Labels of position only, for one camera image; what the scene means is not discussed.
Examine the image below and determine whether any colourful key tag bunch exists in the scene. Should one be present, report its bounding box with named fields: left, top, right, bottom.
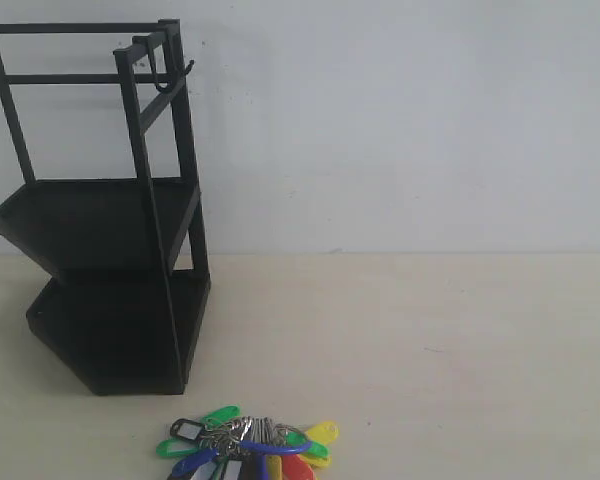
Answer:
left=155, top=405, right=339, bottom=479

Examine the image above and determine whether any black metal two-tier rack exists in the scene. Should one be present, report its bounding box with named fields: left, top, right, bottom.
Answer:
left=0, top=19, right=211, bottom=395

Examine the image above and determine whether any black S hook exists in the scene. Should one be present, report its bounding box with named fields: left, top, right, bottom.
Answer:
left=132, top=32, right=195, bottom=93

